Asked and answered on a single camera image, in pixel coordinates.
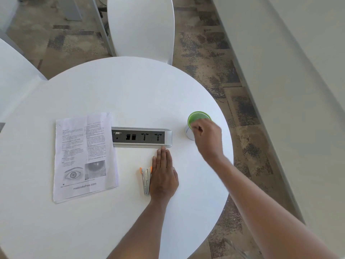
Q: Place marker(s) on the person's left hand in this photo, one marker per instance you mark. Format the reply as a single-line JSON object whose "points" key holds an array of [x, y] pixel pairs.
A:
{"points": [[163, 183]]}

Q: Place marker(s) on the person's right hand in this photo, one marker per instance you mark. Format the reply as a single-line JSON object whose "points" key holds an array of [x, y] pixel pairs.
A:
{"points": [[210, 142]]}

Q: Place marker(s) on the person's left little finger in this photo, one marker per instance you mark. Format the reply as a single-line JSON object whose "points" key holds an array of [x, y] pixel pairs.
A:
{"points": [[154, 165]]}

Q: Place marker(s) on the person's left thumb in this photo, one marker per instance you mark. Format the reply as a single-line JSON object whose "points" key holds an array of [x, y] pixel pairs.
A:
{"points": [[175, 177]]}

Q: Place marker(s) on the person's right fingers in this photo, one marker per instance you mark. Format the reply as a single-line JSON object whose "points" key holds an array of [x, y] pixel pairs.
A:
{"points": [[198, 126]]}

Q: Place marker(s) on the person's left middle finger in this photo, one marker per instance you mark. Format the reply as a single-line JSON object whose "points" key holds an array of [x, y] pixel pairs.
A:
{"points": [[163, 159]]}

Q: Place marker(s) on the person's left forearm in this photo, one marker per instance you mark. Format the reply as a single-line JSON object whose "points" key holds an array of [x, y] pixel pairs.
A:
{"points": [[134, 229]]}

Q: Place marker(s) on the person's right forearm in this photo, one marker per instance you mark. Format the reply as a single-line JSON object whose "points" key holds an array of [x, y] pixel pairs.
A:
{"points": [[258, 207]]}

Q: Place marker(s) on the green mesh cup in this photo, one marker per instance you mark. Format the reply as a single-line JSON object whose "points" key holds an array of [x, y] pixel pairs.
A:
{"points": [[198, 116]]}

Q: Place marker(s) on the silver orange stapler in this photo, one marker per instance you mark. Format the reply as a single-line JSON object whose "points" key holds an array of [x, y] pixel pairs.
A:
{"points": [[146, 180]]}

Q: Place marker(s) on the silver power socket box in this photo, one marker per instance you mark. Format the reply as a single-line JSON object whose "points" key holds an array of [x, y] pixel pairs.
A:
{"points": [[140, 137]]}

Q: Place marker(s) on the stack of printed paper sheets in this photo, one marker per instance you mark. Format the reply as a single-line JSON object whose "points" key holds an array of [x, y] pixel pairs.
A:
{"points": [[83, 156]]}

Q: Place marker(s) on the white chair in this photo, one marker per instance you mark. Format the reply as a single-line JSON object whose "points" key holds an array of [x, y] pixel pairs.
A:
{"points": [[140, 26], [16, 78]]}

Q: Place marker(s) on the grey desk leg panel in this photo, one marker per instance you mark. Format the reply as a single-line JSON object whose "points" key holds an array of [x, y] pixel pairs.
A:
{"points": [[70, 8]]}

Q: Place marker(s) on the white desk frame leg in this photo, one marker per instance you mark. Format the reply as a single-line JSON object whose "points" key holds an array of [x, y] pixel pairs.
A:
{"points": [[104, 29]]}

